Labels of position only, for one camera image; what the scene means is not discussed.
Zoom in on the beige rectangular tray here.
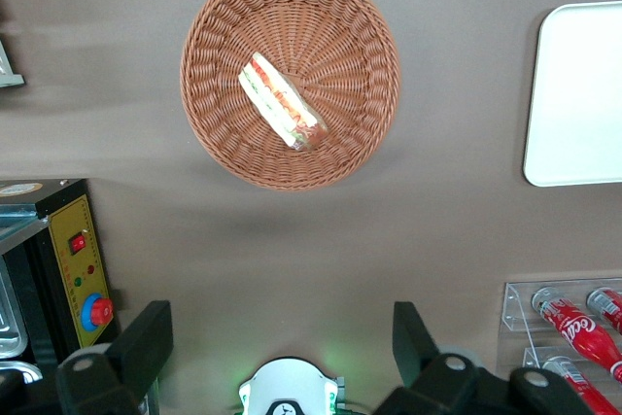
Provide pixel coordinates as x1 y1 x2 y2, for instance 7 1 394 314
522 0 622 189

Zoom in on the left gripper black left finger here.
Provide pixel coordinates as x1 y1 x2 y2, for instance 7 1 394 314
54 299 175 415

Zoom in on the grey snack rack tray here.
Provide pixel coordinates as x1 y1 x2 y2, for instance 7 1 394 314
0 35 26 89

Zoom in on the red cola bottle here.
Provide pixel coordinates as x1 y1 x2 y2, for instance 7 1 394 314
531 287 622 384
541 355 619 415
585 287 622 334

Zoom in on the brown round wicker basket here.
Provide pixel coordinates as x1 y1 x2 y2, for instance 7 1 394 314
179 0 402 191

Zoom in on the steel pan in warmer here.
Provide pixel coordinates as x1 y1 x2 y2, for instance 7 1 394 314
0 361 44 385
0 254 28 359

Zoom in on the triangle sandwich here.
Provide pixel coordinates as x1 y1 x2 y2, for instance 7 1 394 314
237 52 330 152

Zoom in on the red knob on blue base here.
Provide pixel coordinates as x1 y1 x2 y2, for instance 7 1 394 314
80 292 115 333

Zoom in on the clear acrylic bottle rack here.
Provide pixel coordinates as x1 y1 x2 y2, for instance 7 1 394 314
499 277 622 415

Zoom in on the black food warmer machine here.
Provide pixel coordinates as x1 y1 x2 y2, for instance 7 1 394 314
0 178 121 387

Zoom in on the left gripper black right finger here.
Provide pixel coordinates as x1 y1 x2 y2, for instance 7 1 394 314
376 300 595 415

